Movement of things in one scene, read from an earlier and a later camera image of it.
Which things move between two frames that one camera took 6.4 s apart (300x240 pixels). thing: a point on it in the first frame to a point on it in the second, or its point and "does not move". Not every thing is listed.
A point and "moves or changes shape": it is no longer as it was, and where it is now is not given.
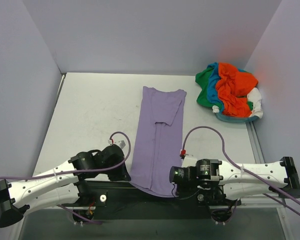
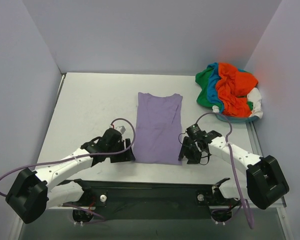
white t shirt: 253,96 does not move
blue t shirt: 214,77 does not move
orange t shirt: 231,89 does not move
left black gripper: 120,173 to 126,151
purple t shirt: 158,144 moves or changes shape
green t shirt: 202,78 does not move
